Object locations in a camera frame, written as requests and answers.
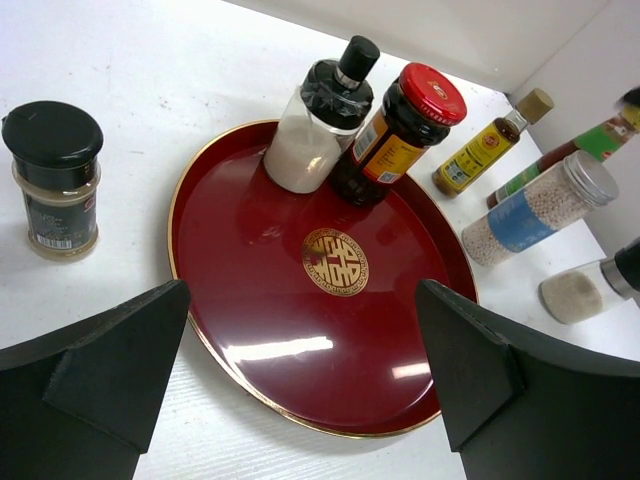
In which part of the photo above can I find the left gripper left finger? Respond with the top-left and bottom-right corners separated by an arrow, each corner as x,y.
1,280 -> 190,479

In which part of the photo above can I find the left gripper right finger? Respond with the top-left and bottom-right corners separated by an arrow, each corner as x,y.
415,280 -> 639,479

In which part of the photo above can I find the silver-lid blue-label jar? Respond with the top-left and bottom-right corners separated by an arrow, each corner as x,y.
461,150 -> 619,267

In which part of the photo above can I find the red-lid chili sauce jar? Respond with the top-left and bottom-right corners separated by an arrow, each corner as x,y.
329,62 -> 467,207

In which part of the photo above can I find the black-top white salt grinder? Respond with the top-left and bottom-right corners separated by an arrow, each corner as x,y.
263,35 -> 380,194

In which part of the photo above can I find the grey-top white salt grinder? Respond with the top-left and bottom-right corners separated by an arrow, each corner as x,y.
538,238 -> 639,325

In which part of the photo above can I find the red round lacquer tray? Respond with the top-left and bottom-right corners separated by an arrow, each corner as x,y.
167,120 -> 478,438

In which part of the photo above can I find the black-cap pepper shaker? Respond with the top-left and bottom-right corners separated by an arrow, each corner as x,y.
1,100 -> 104,261

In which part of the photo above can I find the small yellow-label oil bottle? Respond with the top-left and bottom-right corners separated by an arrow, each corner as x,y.
432,88 -> 555,198

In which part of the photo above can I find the green-label red sauce bottle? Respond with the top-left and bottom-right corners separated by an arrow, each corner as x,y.
486,87 -> 639,209

